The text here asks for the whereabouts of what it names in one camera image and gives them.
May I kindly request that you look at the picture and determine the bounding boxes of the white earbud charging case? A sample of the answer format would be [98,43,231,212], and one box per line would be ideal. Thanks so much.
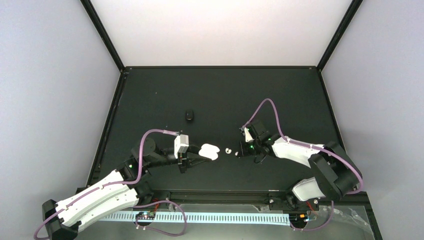
[198,143,220,161]

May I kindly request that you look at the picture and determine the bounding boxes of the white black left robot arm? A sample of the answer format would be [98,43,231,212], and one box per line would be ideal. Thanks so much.
[42,134,220,240]

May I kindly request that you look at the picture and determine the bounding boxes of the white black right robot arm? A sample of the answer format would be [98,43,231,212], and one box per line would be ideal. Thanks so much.
[237,120,363,210]

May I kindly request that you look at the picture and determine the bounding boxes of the small black oval object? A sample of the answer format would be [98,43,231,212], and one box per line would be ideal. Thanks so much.
[184,109,194,121]

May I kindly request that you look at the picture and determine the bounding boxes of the small circuit board left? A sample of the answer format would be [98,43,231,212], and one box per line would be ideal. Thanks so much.
[135,211,156,222]

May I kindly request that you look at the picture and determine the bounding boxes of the small circuit board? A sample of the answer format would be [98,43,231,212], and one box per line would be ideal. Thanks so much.
[289,214,317,223]
[135,211,156,222]

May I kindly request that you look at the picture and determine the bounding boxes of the small circuit board right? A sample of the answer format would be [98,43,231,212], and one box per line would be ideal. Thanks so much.
[289,214,317,223]

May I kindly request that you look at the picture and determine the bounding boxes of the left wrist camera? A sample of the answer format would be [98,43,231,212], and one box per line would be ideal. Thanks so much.
[174,134,190,159]

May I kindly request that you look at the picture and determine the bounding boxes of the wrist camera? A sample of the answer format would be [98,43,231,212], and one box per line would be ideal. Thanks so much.
[243,127,254,143]
[174,134,190,159]

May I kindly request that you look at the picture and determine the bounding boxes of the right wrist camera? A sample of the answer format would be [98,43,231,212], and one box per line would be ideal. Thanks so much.
[243,127,254,143]

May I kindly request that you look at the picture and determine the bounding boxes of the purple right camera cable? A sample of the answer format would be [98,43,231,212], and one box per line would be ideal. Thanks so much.
[241,98,365,196]

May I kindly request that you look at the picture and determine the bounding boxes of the purple camera cable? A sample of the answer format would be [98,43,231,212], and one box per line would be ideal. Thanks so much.
[33,129,181,240]
[241,98,365,196]

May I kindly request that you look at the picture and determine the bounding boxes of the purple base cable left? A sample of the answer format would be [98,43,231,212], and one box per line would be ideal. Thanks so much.
[129,198,188,237]

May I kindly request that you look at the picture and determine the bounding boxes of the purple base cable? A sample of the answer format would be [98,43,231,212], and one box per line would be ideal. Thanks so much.
[290,200,335,232]
[129,198,188,237]

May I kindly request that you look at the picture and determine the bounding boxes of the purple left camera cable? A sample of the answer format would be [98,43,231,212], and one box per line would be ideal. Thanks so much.
[33,129,181,240]

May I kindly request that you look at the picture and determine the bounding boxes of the black front rail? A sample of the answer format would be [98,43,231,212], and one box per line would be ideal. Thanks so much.
[152,189,289,205]

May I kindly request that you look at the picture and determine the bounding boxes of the white slotted cable duct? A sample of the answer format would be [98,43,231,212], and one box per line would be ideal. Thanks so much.
[101,211,290,226]

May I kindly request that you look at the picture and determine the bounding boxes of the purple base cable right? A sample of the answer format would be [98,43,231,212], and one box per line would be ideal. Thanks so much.
[290,200,335,232]

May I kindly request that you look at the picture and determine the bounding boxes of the black vertical frame post right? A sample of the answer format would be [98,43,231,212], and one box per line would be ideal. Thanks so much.
[316,0,363,73]

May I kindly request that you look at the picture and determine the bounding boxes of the black vertical frame post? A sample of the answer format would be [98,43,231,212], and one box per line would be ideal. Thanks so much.
[80,0,125,73]
[316,0,363,73]

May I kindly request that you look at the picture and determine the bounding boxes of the black vertical frame post left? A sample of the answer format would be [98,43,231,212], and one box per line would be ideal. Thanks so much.
[80,0,125,73]

